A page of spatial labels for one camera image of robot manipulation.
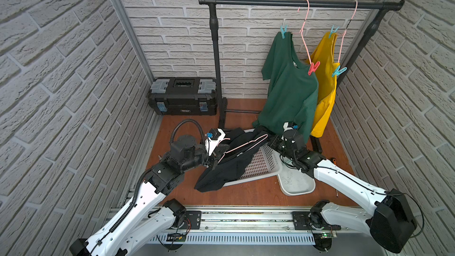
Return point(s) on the pink hanger of yellow shirt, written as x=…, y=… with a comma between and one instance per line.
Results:
x=346, y=29

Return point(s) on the pink hanger of black shirt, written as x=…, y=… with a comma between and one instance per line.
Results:
x=246, y=146

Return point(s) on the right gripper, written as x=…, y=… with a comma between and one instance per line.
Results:
x=278, y=139

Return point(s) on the black clothes rack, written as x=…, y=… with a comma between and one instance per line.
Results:
x=383, y=8

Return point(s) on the white plastic tray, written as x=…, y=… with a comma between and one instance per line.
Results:
x=294, y=183

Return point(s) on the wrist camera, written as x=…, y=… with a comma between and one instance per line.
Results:
x=290, y=126
x=213, y=138

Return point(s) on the yellow t-shirt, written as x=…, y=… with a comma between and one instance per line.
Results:
x=325, y=54

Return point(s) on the teal clothespin yellow shirt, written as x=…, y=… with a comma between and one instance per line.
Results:
x=338, y=71
x=333, y=31

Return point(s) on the black t-shirt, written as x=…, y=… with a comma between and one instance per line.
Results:
x=233, y=165

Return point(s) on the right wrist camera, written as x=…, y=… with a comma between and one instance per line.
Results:
x=290, y=126

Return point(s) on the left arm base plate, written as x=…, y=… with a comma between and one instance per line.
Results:
x=191, y=219

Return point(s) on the green t-shirt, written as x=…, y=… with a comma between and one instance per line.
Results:
x=292, y=94

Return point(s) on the teal clothespin green shirt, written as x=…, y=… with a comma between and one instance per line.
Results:
x=283, y=30

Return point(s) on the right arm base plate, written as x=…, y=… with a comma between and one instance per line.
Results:
x=306, y=220

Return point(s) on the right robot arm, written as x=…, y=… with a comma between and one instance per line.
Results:
x=384, y=215

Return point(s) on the teal clothespin upper yellow shirt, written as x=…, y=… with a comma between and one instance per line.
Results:
x=333, y=31

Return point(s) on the red clothespin green shirt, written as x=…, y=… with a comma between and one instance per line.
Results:
x=313, y=67

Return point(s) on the black toolbox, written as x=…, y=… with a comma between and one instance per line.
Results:
x=184, y=96

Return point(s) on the white perforated laundry basket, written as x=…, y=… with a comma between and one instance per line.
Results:
x=265, y=163

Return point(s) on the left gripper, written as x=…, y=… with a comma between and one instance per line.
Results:
x=215, y=153

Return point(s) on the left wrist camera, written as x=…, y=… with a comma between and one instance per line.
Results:
x=213, y=138

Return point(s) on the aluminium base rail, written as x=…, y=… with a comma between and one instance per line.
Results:
x=253, y=226

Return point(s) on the teal clothespin lower yellow shirt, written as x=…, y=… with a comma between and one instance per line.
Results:
x=338, y=71

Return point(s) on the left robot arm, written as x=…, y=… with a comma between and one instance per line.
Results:
x=135, y=224

